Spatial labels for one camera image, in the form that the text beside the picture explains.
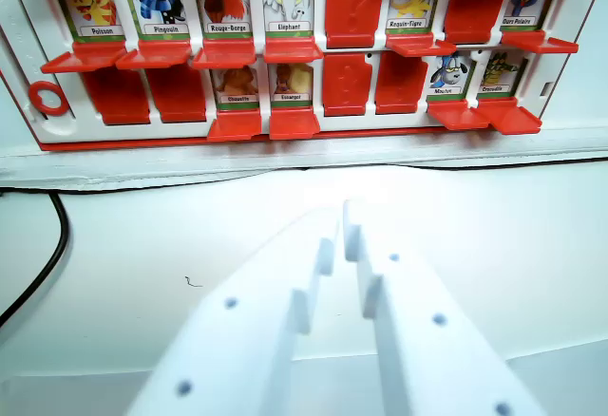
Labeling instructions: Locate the red board flap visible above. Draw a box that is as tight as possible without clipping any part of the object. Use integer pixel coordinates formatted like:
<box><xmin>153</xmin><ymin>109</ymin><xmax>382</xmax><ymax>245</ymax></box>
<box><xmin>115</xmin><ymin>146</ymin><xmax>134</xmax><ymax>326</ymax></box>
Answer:
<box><xmin>324</xmin><ymin>0</ymin><xmax>387</xmax><ymax>51</ymax></box>

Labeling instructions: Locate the black cable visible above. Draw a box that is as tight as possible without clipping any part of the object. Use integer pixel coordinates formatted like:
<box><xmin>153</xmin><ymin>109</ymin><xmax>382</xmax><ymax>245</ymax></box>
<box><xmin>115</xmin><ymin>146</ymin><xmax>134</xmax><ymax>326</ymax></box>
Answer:
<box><xmin>0</xmin><ymin>186</ymin><xmax>74</xmax><ymax>328</ymax></box>

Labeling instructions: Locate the red and white game board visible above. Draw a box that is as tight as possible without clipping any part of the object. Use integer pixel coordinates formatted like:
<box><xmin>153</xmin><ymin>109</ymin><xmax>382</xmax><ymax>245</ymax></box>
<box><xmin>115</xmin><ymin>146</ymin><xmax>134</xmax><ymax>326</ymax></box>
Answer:
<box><xmin>0</xmin><ymin>0</ymin><xmax>586</xmax><ymax>153</ymax></box>

